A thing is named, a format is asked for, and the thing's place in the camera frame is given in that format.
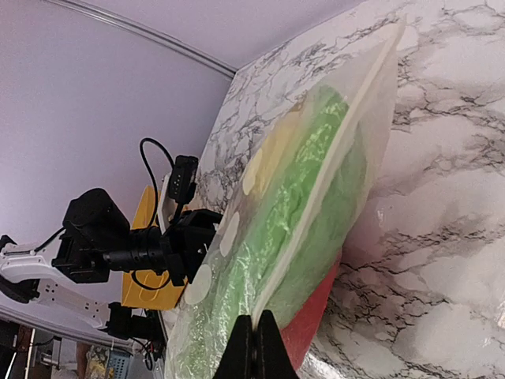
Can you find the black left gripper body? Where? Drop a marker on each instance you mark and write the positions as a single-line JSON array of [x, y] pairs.
[[185, 244]]

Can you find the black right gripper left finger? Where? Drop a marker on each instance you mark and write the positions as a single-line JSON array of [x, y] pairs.
[[237, 359]]

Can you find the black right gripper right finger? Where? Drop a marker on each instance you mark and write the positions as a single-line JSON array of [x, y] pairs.
[[272, 360]]

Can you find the clear polka dot zip bag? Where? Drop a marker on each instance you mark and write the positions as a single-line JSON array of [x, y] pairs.
[[369, 83]]

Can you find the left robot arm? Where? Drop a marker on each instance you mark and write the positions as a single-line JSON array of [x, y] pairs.
[[96, 239]]

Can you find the fake red pepper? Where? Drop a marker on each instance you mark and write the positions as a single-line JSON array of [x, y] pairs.
[[298, 334]]

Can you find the fake yellow lemon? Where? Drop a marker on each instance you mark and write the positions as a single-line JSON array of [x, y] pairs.
[[279, 142]]

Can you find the fake green lettuce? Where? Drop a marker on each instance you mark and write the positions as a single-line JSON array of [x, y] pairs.
[[274, 248]]

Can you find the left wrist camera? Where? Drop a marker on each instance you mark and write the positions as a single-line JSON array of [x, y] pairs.
[[177, 190]]

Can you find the left aluminium frame post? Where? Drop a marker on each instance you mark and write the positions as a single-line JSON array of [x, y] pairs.
[[148, 33]]

